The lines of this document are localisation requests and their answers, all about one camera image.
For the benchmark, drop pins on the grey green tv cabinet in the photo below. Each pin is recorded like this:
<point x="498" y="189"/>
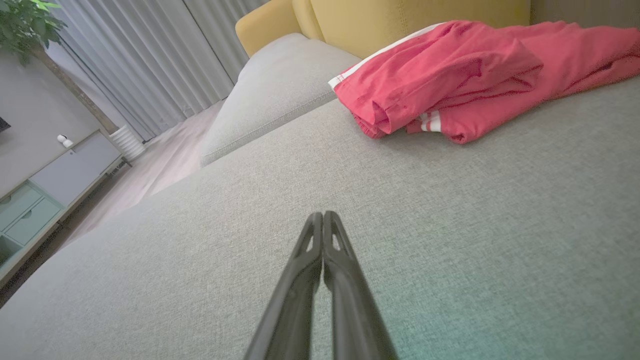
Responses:
<point x="75" y="170"/>

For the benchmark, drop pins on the yellow sofa backrest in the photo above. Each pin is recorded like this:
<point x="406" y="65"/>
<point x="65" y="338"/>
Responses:
<point x="400" y="17"/>

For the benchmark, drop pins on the red shorts white side stripes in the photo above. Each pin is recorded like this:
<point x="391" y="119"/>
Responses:
<point x="425" y="75"/>

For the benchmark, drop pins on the grey and yellow sofa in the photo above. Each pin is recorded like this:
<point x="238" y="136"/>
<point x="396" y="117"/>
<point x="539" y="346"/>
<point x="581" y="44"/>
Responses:
<point x="475" y="225"/>

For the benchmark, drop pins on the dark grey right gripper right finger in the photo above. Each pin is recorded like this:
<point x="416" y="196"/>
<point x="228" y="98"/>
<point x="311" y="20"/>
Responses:
<point x="355" y="310"/>

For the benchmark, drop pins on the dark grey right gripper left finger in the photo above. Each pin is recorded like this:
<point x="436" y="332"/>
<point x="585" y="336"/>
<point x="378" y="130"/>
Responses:
<point x="292" y="310"/>

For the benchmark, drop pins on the grey pleated curtain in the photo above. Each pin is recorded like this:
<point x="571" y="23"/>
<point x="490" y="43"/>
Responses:
<point x="150" y="50"/>

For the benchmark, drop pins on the green potted tree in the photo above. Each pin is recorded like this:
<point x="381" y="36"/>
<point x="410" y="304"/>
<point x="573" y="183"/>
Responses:
<point x="25" y="25"/>

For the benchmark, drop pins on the white ribbed plant pot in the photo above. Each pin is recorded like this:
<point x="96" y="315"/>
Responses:
<point x="127" y="142"/>

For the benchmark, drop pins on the small white ornament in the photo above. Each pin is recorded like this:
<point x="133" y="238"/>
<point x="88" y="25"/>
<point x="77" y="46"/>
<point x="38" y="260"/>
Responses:
<point x="61" y="138"/>
<point x="68" y="144"/>

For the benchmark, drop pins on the red basketball jersey white trim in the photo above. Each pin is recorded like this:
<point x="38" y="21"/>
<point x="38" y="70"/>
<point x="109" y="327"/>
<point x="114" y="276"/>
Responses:
<point x="575" y="65"/>

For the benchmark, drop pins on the grey sofa back cushion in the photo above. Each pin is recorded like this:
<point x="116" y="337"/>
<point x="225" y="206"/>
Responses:
<point x="280" y="90"/>

